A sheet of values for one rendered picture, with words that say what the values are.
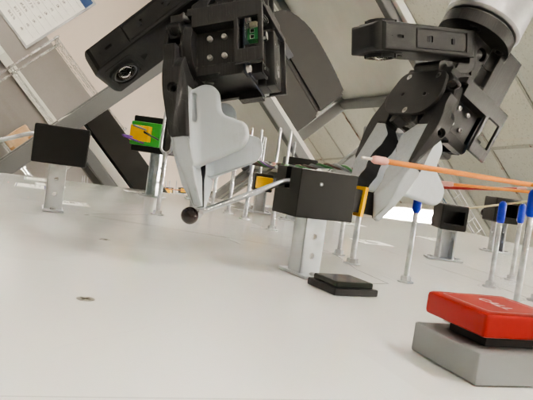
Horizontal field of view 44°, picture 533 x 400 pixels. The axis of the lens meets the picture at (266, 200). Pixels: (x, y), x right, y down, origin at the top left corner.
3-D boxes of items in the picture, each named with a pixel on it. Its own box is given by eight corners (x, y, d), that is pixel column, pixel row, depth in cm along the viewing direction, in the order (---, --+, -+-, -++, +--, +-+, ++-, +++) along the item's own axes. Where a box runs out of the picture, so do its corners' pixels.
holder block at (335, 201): (270, 210, 57) (278, 164, 57) (325, 216, 60) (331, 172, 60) (295, 217, 53) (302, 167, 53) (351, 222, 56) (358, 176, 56)
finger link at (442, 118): (433, 171, 55) (469, 86, 58) (422, 162, 55) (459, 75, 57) (394, 174, 59) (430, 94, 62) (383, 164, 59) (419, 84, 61)
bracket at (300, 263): (278, 267, 58) (285, 212, 58) (301, 269, 59) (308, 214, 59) (304, 279, 54) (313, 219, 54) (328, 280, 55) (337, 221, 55)
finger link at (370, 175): (384, 238, 63) (438, 158, 63) (342, 207, 60) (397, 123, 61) (367, 229, 66) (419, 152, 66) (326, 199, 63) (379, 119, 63)
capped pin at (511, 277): (511, 282, 73) (524, 204, 72) (500, 278, 74) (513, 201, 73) (520, 282, 73) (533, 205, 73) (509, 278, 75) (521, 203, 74)
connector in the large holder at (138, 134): (162, 148, 118) (165, 125, 117) (155, 147, 115) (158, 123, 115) (132, 144, 119) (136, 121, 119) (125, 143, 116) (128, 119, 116)
